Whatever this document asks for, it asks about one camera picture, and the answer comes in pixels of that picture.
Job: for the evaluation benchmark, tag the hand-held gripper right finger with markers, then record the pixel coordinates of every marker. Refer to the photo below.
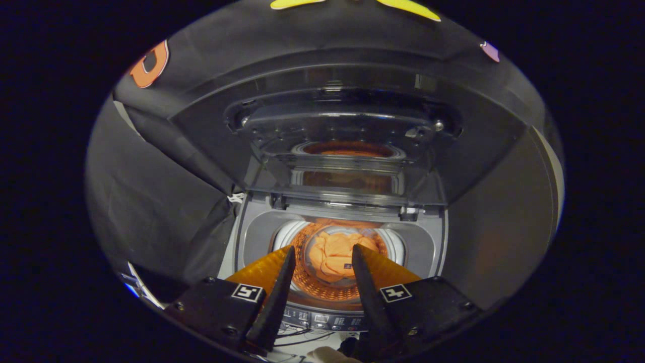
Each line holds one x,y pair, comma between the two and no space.
370,307

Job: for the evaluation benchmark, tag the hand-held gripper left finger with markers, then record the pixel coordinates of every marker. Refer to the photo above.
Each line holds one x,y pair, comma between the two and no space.
274,307

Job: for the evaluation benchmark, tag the orange polo shirt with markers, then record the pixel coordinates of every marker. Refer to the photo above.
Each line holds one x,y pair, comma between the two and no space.
332,257

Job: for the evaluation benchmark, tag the dark washing machine lid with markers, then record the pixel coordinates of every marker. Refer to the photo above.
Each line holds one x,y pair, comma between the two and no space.
211,131

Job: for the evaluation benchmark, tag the beige cabinet with dark top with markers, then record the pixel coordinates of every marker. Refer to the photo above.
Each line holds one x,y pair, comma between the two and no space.
499,227

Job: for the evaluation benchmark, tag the black backdrop cloth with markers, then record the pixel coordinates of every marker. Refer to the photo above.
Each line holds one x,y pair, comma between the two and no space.
151,201

